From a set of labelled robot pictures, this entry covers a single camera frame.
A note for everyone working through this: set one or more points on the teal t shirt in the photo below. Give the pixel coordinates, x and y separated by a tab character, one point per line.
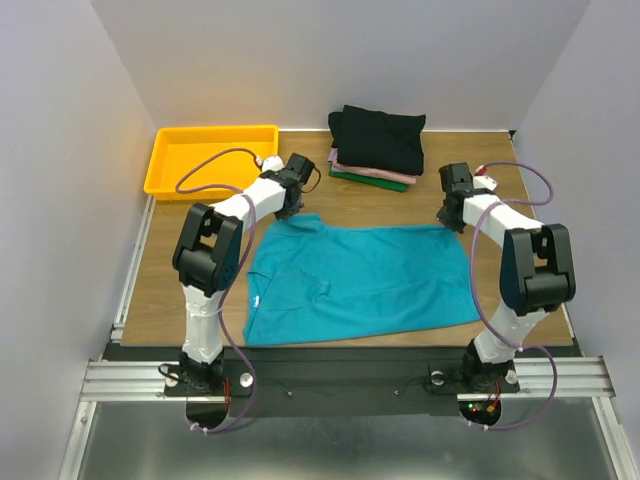
313	282

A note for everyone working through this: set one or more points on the aluminium frame rail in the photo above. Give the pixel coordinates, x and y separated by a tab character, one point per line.
113	381

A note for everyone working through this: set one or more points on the folded green t shirt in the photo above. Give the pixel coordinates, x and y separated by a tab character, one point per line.
372	181

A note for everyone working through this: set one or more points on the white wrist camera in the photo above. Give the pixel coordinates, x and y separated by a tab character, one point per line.
272	163
481	180

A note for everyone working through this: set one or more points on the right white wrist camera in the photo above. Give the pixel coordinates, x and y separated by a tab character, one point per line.
481	180

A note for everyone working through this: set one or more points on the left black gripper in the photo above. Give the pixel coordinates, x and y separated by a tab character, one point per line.
287	214

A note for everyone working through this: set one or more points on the folded black t shirt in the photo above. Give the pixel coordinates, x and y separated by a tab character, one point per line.
376	139

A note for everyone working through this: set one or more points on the folded pink t shirt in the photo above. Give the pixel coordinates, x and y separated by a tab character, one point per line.
376	173

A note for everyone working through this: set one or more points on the folded lavender t shirt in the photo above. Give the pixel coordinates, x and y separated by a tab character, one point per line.
333	155

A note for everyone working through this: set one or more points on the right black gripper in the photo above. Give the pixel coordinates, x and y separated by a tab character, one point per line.
449	215

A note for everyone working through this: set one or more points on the yellow plastic tray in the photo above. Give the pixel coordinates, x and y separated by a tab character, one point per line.
197	156

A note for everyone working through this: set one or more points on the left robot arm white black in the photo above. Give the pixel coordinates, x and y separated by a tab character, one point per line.
208	257

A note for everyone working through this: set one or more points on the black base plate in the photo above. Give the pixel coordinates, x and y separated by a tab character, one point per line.
356	381

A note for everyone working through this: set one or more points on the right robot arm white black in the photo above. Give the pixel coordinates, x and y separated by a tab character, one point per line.
536	270

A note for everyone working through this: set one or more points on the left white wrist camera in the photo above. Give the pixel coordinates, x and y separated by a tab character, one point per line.
272	163

